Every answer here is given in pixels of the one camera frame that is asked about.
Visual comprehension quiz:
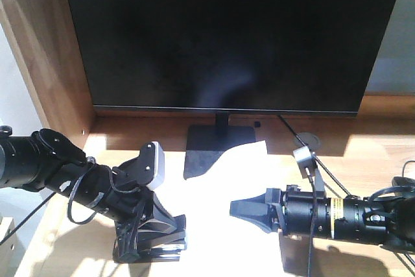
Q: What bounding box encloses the black mouse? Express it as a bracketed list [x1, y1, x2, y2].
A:
[392, 176, 415, 192]

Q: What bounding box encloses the black monitor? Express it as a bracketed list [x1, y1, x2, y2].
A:
[68, 0, 396, 178]

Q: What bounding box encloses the wooden desk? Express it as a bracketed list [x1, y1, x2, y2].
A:
[1, 0, 414, 276]

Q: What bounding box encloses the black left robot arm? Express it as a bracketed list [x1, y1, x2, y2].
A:
[1, 126, 187, 263]

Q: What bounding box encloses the black monitor cable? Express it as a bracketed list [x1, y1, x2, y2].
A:
[278, 114, 351, 197]

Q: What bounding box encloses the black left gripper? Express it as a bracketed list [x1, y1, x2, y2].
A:
[93, 156, 187, 263]

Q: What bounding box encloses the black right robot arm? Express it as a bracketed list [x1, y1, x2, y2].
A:
[230, 185, 414, 253]

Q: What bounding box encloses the white paper sheet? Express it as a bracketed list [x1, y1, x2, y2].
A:
[149, 141, 285, 276]

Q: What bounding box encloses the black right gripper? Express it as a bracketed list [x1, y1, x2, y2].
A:
[230, 186, 329, 237]

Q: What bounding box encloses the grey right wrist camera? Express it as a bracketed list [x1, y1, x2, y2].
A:
[293, 146, 317, 178]

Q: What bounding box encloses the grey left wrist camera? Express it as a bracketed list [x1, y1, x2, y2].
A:
[139, 141, 165, 191]

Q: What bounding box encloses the black stapler orange button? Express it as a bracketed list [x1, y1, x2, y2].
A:
[112, 214, 188, 263]

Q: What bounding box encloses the grey desk cable grommet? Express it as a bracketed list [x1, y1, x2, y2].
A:
[294, 132, 322, 151]

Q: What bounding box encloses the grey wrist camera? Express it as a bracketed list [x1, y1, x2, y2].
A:
[293, 146, 317, 178]
[139, 141, 165, 191]

